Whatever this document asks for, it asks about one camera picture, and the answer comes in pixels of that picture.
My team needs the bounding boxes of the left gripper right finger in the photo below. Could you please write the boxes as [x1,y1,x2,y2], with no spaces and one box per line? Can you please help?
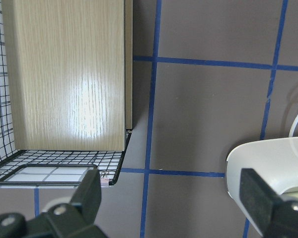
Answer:
[239,169,298,238]

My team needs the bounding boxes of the wire basket wooden shelf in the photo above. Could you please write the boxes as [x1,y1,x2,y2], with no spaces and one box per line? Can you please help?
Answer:
[0,0,133,188]

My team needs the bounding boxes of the white toaster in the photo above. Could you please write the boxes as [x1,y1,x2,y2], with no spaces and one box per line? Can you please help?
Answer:
[225,137,298,237]

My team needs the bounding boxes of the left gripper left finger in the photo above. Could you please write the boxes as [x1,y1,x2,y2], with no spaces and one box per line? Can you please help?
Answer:
[0,169,107,238]

